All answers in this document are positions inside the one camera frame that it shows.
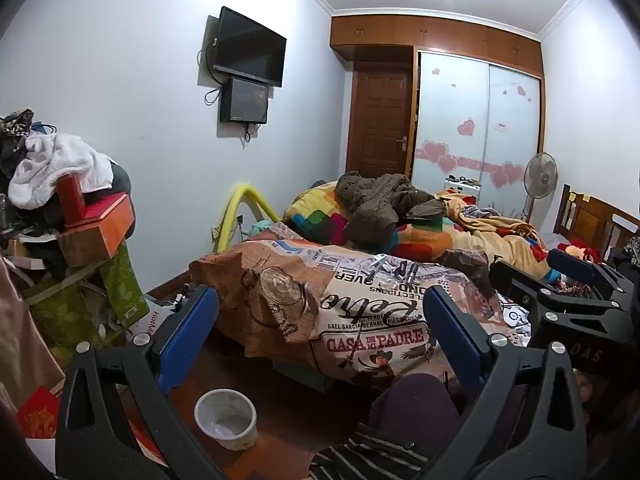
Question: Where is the olive padded jacket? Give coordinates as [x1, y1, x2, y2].
[334, 171, 448, 253]

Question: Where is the orange wooden box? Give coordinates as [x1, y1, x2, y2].
[57, 192, 137, 268]

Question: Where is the white plastic bag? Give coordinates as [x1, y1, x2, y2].
[127, 305, 176, 341]

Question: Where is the dark grey cloth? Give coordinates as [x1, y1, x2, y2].
[107, 160, 133, 196]

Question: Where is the white box with round logo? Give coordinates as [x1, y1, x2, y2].
[500, 305, 531, 336]

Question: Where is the yellow fleece blanket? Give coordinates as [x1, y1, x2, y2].
[435, 190, 563, 281]

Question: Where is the red cloth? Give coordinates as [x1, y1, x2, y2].
[556, 239, 601, 263]

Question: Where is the small black wall monitor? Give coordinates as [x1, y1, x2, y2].
[219, 76, 270, 125]

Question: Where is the brown wooden door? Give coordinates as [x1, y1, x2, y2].
[350, 60, 416, 181]

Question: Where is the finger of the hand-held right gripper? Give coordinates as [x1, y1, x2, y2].
[489, 258, 626, 333]
[546, 248, 640, 306]

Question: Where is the person's right hand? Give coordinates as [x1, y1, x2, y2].
[575, 371, 597, 411]

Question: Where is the wooden headboard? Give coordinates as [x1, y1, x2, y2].
[552, 184, 640, 261]

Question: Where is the white towel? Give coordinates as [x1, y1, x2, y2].
[7, 132, 113, 211]

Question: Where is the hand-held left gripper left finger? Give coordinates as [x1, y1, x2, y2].
[55, 284, 231, 480]

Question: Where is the printed bedsheet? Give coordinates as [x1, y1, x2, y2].
[190, 230, 531, 401]

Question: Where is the leopard print cloth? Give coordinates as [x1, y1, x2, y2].
[0, 109, 36, 138]

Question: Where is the white nightstand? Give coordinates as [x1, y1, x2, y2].
[445, 175, 483, 201]

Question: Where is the black wall television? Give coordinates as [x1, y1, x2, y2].
[212, 6, 288, 88]

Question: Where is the beige cloth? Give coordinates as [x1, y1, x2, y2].
[0, 255, 66, 411]

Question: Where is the red paper bag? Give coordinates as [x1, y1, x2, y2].
[17, 385, 63, 441]

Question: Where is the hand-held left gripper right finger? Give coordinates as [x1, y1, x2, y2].
[422, 285, 591, 480]

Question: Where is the standing fan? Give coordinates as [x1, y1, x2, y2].
[520, 152, 559, 223]

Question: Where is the red box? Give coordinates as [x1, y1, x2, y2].
[55, 172, 88, 226]

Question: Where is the white plastic bucket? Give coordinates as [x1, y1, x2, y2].
[194, 389, 258, 452]

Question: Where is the wardrobe with heart stickers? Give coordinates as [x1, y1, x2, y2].
[410, 49, 543, 221]

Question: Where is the person's purple trouser leg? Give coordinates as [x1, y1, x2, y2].
[370, 372, 461, 441]

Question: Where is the black television cable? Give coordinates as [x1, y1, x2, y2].
[196, 35, 223, 107]

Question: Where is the striped grey garment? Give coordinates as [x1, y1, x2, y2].
[307, 425, 441, 480]

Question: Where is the pile of dark clothes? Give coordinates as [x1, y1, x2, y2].
[0, 135, 31, 191]

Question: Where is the wooden overhead cabinet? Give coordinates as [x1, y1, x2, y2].
[330, 14, 545, 78]

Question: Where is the yellow foam tube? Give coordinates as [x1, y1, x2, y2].
[214, 182, 281, 256]

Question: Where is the colourful checked blanket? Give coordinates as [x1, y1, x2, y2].
[282, 180, 451, 266]

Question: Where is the green leaf-print bag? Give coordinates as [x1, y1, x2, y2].
[97, 245, 151, 331]
[22, 270, 116, 356]

